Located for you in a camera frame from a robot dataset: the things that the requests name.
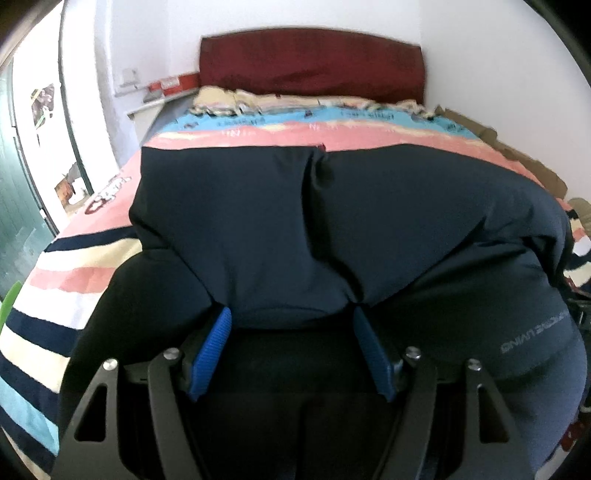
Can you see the doorway clutter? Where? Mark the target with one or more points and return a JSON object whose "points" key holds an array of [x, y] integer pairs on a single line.
{"points": [[71, 187]]}

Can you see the wall poster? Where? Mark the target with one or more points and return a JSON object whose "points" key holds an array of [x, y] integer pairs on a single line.
{"points": [[44, 104]]}

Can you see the dark red headboard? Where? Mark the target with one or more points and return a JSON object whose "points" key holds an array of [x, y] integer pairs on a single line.
{"points": [[309, 64]]}

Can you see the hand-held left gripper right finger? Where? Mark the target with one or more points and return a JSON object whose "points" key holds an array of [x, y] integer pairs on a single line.
{"points": [[371, 350]]}

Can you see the green door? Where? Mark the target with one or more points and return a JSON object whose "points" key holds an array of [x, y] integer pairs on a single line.
{"points": [[18, 207]]}

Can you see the red box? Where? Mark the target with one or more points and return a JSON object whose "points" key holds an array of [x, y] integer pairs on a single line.
{"points": [[173, 84]]}

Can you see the white wall socket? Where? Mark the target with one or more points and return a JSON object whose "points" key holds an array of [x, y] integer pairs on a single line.
{"points": [[128, 77]]}

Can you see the white bedside shelf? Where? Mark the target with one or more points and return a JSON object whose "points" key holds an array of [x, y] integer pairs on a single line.
{"points": [[152, 102]]}

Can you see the beige cloth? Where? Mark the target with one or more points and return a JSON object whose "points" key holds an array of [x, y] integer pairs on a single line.
{"points": [[581, 217]]}

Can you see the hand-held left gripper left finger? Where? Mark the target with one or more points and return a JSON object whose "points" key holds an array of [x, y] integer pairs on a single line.
{"points": [[212, 350]]}

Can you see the striped cartoon printed blanket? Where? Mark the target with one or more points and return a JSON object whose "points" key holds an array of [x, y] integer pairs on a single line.
{"points": [[69, 277]]}

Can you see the dark navy padded jacket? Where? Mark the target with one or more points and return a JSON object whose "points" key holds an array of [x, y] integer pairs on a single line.
{"points": [[300, 221]]}

